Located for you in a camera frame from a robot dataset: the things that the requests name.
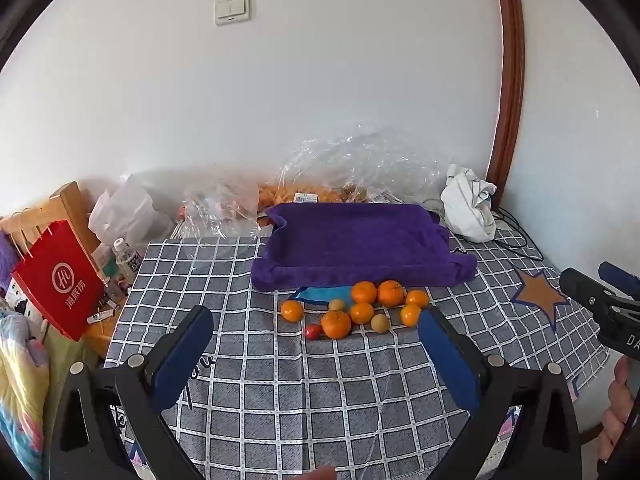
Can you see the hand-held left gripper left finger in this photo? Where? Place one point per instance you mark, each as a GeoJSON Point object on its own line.
{"type": "Point", "coordinates": [182, 355]}

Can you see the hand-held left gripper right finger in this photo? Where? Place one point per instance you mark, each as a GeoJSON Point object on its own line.
{"type": "Point", "coordinates": [445, 355]}

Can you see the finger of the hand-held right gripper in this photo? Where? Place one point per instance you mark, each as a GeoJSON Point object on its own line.
{"type": "Point", "coordinates": [620, 277]}
{"type": "Point", "coordinates": [582, 290]}

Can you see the small mandarin orange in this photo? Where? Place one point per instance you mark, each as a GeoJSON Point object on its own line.
{"type": "Point", "coordinates": [411, 315]}
{"type": "Point", "coordinates": [417, 299]}

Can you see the large blemished mandarin orange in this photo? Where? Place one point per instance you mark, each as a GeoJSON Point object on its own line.
{"type": "Point", "coordinates": [335, 324]}

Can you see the small red fruit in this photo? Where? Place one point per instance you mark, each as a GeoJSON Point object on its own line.
{"type": "Point", "coordinates": [313, 331]}

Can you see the purple towel covered tray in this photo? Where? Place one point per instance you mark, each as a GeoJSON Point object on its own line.
{"type": "Point", "coordinates": [360, 240]}

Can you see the person's right hand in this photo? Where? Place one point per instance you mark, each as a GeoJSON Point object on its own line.
{"type": "Point", "coordinates": [612, 425]}

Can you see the person's left hand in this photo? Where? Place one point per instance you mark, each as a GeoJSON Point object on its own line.
{"type": "Point", "coordinates": [319, 474]}

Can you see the yellow-brown round fruit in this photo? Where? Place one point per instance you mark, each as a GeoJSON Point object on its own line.
{"type": "Point", "coordinates": [337, 305]}
{"type": "Point", "coordinates": [379, 323]}

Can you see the wooden side table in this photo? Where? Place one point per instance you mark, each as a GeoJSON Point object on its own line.
{"type": "Point", "coordinates": [100, 335]}

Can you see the clear water bottle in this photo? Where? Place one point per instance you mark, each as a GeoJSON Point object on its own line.
{"type": "Point", "coordinates": [127, 262]}

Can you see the grey checked tablecloth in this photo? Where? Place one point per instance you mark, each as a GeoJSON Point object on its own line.
{"type": "Point", "coordinates": [300, 400]}

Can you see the red paper bag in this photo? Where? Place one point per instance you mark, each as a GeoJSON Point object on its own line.
{"type": "Point", "coordinates": [60, 285]}

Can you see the white crumpled cloth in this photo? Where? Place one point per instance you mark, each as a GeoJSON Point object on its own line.
{"type": "Point", "coordinates": [467, 205]}

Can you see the white plastic bag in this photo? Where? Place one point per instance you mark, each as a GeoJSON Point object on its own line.
{"type": "Point", "coordinates": [130, 210]}

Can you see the crumpled clear plastic bag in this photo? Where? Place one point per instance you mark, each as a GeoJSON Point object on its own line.
{"type": "Point", "coordinates": [220, 205]}

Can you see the pastel printed blanket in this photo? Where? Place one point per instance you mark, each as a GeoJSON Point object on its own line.
{"type": "Point", "coordinates": [20, 385]}

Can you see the wooden chair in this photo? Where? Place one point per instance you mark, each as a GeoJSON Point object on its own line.
{"type": "Point", "coordinates": [70, 200]}

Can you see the large clear plastic bag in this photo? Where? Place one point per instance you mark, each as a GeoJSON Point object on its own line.
{"type": "Point", "coordinates": [360, 160]}

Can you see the brown wooden door frame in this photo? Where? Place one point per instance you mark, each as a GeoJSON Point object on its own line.
{"type": "Point", "coordinates": [510, 85]}

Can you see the white light switch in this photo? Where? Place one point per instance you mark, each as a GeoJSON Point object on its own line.
{"type": "Point", "coordinates": [231, 9]}

